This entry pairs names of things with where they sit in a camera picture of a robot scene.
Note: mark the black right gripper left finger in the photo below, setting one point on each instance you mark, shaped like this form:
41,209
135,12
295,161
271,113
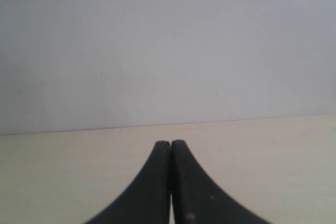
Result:
147,199

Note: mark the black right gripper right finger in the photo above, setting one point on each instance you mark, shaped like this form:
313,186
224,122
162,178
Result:
196,198

